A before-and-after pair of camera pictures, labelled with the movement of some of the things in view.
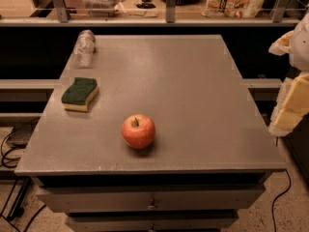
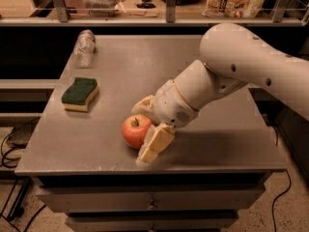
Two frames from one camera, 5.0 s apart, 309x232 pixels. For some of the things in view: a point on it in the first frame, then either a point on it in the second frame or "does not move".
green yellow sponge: [77, 97] does not move
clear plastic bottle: [84, 49] does not move
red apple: [138, 131] does not move
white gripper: [300, 47] → [170, 104]
